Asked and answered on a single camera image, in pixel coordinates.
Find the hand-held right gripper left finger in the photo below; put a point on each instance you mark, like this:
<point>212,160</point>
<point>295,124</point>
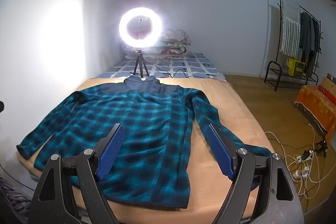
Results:
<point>111,150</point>

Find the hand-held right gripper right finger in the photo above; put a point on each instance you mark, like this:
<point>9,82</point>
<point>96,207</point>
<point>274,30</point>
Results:
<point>219,153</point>

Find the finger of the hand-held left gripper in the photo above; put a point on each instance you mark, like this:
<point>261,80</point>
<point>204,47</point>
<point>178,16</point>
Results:
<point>1,106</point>

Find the teal plaid fleece jacket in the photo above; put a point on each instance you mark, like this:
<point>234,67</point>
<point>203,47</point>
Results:
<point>147,119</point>

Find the black clothes rack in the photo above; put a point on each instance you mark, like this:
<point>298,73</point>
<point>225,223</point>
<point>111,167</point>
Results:
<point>271,62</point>

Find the dark hanging clothes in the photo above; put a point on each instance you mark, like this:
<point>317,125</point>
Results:
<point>309,37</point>

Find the tan blanket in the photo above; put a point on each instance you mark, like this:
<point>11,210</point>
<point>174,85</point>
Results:
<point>231,108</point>

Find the white power strip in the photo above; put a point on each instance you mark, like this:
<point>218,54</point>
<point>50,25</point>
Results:
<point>302,157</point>
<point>302,173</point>

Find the grey rumpled cloth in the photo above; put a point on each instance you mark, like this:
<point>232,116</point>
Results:
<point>10,192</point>

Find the blue patterned bed sheet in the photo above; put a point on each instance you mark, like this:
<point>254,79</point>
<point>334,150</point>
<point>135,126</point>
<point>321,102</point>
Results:
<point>194,64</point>

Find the black tripod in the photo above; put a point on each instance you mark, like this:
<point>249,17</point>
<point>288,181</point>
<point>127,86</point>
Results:
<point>139,56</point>

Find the black clamp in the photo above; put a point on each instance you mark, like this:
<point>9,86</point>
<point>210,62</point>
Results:
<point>321,148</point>

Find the yellow crate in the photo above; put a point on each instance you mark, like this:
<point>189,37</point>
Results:
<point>296,66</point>

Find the folded floral quilt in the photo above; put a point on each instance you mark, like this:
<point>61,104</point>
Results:
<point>173,43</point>

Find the wooden board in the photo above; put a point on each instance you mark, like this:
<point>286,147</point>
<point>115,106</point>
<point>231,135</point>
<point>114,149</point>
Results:
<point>328,87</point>

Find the striped white green towel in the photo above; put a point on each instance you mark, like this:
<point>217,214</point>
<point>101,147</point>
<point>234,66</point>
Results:
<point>290,29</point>

